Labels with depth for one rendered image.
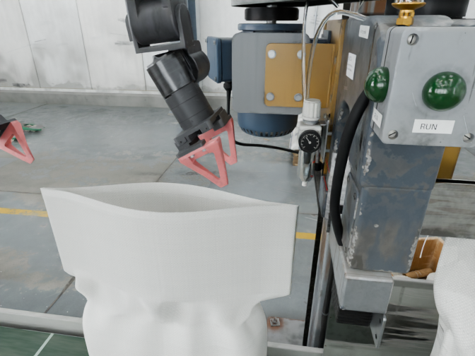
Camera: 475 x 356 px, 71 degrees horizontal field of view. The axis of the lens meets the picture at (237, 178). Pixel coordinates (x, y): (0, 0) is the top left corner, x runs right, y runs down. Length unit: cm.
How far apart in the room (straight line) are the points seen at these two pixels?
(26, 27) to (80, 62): 102
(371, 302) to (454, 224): 23
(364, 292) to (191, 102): 34
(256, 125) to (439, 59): 53
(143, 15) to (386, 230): 41
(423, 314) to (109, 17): 585
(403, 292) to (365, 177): 67
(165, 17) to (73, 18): 604
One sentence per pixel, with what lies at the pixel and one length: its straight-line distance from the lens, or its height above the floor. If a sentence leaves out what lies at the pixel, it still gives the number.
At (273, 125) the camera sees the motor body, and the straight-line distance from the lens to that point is 78.
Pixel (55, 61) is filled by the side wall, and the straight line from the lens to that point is 681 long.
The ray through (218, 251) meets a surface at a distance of 61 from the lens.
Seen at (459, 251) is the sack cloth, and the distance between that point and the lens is 67.
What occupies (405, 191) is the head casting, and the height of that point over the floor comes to 118.
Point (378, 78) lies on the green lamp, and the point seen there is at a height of 129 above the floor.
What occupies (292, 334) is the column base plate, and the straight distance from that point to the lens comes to 172.
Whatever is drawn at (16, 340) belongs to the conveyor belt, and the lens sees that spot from 142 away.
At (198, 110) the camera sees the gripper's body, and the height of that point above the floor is 121.
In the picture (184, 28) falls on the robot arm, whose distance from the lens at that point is 50.
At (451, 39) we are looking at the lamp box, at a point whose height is 132.
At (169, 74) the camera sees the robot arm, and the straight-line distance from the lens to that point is 50.
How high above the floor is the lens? 133
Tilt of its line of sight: 25 degrees down
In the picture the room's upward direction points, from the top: straight up
